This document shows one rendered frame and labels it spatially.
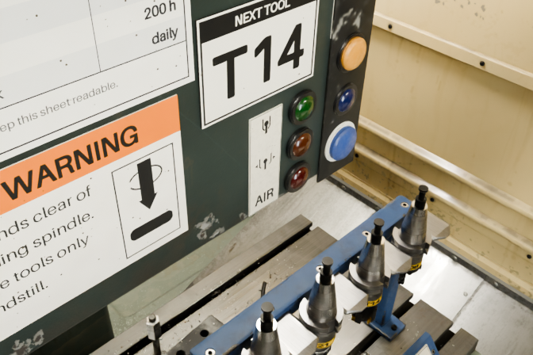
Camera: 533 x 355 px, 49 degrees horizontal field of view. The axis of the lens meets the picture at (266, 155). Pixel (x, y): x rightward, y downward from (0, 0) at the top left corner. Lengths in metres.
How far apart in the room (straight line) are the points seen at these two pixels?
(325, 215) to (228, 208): 1.20
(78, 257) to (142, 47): 0.13
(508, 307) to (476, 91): 0.51
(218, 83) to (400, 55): 1.02
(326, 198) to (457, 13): 0.65
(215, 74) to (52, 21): 0.11
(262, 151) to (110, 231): 0.12
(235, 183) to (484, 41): 0.88
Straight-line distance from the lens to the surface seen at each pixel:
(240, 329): 0.84
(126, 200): 0.35
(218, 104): 0.36
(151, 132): 0.33
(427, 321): 1.31
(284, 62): 0.38
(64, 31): 0.28
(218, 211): 0.41
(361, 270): 0.91
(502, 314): 1.47
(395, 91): 1.39
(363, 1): 0.43
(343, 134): 0.46
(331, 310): 0.84
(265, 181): 0.43
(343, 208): 1.60
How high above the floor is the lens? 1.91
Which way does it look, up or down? 37 degrees down
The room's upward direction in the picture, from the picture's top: 2 degrees clockwise
